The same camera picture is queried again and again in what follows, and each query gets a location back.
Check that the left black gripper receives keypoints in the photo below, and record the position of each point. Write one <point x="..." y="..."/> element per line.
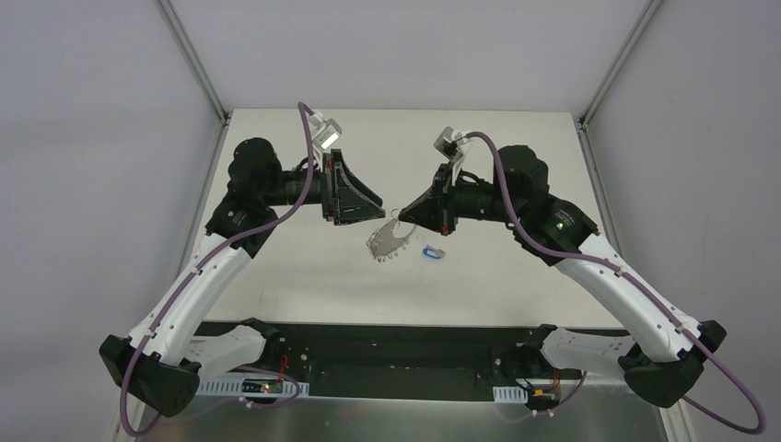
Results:
<point x="328" y="187"/>

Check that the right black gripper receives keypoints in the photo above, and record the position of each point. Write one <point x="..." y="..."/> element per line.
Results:
<point x="442" y="198"/>

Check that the blue tagged key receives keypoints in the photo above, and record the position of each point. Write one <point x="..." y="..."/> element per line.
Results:
<point x="433" y="253"/>

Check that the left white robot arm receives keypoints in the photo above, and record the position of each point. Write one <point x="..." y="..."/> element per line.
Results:
<point x="160" y="362"/>

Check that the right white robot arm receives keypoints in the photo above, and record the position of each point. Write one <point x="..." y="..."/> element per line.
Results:
<point x="661" y="356"/>

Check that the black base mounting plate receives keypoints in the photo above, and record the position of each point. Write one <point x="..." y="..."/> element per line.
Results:
<point x="406" y="362"/>

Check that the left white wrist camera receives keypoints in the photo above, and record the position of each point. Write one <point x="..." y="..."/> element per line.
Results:
<point x="324" y="132"/>

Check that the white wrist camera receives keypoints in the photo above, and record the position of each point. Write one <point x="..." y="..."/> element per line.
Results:
<point x="454" y="145"/>
<point x="324" y="132"/>

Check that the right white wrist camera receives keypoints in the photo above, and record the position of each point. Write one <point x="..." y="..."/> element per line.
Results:
<point x="454" y="145"/>

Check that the right white cable duct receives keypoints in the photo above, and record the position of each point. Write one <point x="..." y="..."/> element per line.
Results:
<point x="514" y="394"/>

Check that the white cable duct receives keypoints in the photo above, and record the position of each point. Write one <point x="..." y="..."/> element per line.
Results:
<point x="252" y="386"/>
<point x="514" y="394"/>

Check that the left white cable duct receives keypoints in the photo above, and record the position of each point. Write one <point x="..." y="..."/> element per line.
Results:
<point x="252" y="386"/>

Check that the left aluminium frame post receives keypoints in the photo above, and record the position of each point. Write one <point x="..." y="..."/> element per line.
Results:
<point x="192" y="58"/>

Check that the aluminium frame post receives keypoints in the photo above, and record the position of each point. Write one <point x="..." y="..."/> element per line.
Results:
<point x="620" y="60"/>
<point x="192" y="58"/>

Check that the right aluminium frame post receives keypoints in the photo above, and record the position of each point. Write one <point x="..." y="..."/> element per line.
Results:
<point x="620" y="60"/>

